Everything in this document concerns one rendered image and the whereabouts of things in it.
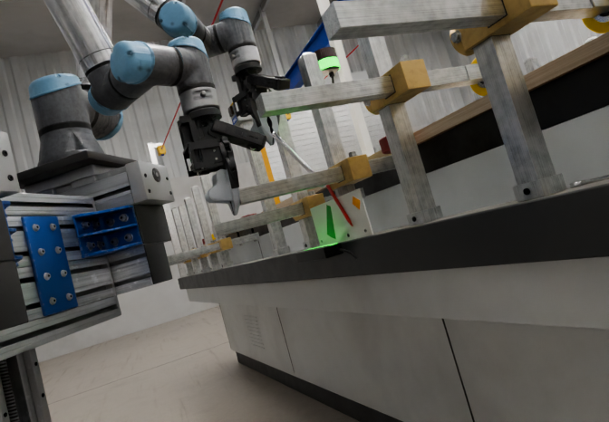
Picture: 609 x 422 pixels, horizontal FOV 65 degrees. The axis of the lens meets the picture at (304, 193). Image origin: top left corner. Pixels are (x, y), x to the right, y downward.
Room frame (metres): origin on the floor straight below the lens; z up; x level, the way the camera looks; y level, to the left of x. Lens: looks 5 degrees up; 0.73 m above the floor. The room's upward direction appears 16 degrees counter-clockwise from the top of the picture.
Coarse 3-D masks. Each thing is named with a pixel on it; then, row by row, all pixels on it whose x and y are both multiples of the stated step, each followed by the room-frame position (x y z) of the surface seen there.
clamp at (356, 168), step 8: (344, 160) 1.01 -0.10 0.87; (352, 160) 1.01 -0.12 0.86; (360, 160) 1.01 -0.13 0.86; (328, 168) 1.09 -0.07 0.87; (344, 168) 1.02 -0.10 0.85; (352, 168) 1.00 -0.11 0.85; (360, 168) 1.01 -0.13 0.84; (368, 168) 1.02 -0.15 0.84; (344, 176) 1.03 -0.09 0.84; (352, 176) 1.00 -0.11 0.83; (360, 176) 1.01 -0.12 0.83; (368, 176) 1.02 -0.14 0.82; (336, 184) 1.07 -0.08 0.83; (344, 184) 1.04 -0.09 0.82
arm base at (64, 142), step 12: (48, 132) 1.06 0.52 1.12; (60, 132) 1.06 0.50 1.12; (72, 132) 1.07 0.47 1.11; (84, 132) 1.10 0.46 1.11; (48, 144) 1.06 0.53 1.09; (60, 144) 1.05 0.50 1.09; (72, 144) 1.07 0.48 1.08; (84, 144) 1.08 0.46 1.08; (96, 144) 1.11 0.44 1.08; (48, 156) 1.05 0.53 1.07; (60, 156) 1.05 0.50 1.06
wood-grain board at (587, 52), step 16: (608, 32) 0.68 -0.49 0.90; (576, 48) 0.73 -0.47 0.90; (592, 48) 0.71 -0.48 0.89; (608, 48) 0.69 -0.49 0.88; (560, 64) 0.76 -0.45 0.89; (576, 64) 0.74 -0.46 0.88; (528, 80) 0.82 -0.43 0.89; (544, 80) 0.79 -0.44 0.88; (464, 112) 0.97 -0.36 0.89; (480, 112) 0.93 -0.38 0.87; (432, 128) 1.06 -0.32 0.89; (448, 128) 1.02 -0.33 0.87
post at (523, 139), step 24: (480, 48) 0.64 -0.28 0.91; (504, 48) 0.62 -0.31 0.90; (480, 72) 0.65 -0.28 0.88; (504, 72) 0.62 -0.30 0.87; (504, 96) 0.63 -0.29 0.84; (528, 96) 0.63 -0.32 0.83; (504, 120) 0.64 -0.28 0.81; (528, 120) 0.63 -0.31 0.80; (504, 144) 0.65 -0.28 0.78; (528, 144) 0.62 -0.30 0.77; (528, 168) 0.63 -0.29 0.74; (552, 168) 0.63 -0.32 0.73
